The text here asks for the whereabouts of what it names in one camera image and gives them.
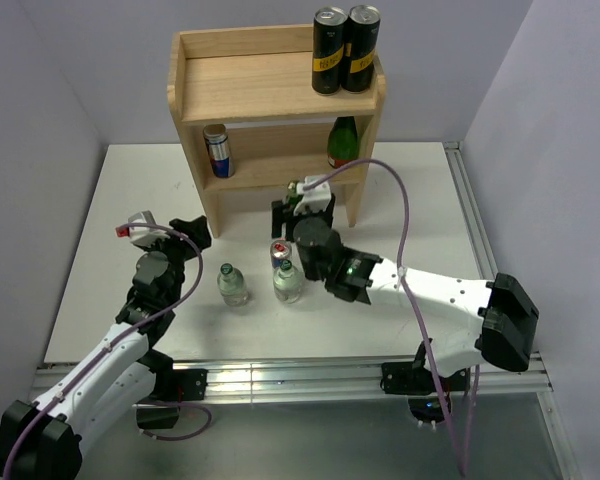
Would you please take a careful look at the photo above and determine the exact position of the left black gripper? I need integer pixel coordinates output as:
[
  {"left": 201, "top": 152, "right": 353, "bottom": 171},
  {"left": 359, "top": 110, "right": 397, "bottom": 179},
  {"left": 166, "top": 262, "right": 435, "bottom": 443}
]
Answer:
[{"left": 140, "top": 215, "right": 210, "bottom": 304}]

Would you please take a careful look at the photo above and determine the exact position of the clear bottle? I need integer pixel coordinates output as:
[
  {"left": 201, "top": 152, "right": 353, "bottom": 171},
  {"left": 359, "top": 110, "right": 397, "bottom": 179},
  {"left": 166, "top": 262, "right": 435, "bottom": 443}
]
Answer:
[
  {"left": 273, "top": 259, "right": 304, "bottom": 303},
  {"left": 217, "top": 263, "right": 249, "bottom": 307}
]

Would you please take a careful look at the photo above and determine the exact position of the dark green glass bottle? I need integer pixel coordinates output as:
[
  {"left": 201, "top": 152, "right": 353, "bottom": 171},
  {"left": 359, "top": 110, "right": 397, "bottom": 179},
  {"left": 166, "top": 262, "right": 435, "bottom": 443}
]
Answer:
[{"left": 327, "top": 116, "right": 359, "bottom": 169}]

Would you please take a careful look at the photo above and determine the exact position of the energy drink can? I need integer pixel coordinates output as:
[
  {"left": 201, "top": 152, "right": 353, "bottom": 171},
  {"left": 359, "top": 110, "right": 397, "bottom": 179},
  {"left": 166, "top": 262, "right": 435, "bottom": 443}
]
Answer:
[
  {"left": 269, "top": 239, "right": 293, "bottom": 269},
  {"left": 203, "top": 124, "right": 234, "bottom": 178}
]

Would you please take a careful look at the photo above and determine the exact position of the green labelled glass bottle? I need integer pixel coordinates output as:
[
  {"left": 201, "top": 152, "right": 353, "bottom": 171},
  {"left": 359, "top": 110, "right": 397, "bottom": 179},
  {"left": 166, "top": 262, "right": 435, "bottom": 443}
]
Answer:
[{"left": 285, "top": 180, "right": 302, "bottom": 209}]

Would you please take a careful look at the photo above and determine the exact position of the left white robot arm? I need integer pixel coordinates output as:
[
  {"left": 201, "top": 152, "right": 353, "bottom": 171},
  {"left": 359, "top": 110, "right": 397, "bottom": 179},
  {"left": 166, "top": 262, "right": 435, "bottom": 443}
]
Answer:
[{"left": 0, "top": 211, "right": 212, "bottom": 479}]

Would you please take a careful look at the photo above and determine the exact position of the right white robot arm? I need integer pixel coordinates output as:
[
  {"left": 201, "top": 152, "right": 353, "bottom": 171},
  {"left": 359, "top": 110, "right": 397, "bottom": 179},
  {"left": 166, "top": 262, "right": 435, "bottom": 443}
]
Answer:
[{"left": 271, "top": 199, "right": 539, "bottom": 390}]

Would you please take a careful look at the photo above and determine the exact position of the wooden two-tier shelf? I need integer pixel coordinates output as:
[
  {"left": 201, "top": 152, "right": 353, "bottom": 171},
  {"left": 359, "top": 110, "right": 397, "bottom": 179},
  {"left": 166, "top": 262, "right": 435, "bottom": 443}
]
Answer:
[{"left": 167, "top": 25, "right": 387, "bottom": 237}]

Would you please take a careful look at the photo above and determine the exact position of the left black tall can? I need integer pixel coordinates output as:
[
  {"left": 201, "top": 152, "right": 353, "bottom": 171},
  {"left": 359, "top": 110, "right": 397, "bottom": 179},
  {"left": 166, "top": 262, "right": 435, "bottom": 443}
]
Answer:
[{"left": 312, "top": 6, "right": 348, "bottom": 95}]

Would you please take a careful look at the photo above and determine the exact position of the black tall can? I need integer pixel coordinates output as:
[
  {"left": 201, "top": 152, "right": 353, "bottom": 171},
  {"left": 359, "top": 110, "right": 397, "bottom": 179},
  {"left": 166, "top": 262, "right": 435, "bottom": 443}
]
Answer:
[
  {"left": 312, "top": 6, "right": 348, "bottom": 95},
  {"left": 341, "top": 4, "right": 381, "bottom": 93}
]

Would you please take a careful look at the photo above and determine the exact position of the right black tall can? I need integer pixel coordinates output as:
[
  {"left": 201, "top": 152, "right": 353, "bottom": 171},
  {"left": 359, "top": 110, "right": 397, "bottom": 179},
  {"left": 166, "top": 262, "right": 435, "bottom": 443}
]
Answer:
[{"left": 341, "top": 4, "right": 381, "bottom": 93}]

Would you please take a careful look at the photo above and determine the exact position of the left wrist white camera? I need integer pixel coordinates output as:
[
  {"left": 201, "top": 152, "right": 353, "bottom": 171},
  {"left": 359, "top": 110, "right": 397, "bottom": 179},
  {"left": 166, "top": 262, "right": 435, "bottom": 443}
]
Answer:
[{"left": 115, "top": 210, "right": 167, "bottom": 248}]

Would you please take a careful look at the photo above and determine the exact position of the aluminium front rail frame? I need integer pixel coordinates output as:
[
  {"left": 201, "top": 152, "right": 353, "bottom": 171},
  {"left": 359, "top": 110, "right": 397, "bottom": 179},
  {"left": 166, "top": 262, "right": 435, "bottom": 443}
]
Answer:
[{"left": 28, "top": 353, "right": 553, "bottom": 405}]

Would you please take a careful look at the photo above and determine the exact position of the aluminium rail frame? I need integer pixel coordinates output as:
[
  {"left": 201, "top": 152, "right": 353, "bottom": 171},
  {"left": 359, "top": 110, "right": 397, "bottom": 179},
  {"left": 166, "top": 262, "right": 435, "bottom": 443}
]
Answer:
[
  {"left": 443, "top": 141, "right": 582, "bottom": 479},
  {"left": 28, "top": 353, "right": 553, "bottom": 405}
]

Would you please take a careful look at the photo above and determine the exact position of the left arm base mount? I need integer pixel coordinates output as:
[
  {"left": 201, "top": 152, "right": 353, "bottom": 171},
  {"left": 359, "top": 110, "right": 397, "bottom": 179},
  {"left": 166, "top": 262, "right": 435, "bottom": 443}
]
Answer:
[{"left": 135, "top": 368, "right": 213, "bottom": 442}]

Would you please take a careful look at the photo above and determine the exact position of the aluminium right rail frame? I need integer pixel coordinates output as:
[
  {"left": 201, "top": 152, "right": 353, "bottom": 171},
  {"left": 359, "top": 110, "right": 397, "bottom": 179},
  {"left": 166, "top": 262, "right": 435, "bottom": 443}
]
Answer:
[{"left": 443, "top": 141, "right": 582, "bottom": 479}]

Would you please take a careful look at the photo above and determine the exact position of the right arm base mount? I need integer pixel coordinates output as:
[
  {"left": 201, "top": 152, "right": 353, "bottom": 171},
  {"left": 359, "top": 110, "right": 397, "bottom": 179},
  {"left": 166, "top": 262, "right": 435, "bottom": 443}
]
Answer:
[{"left": 380, "top": 361, "right": 470, "bottom": 427}]

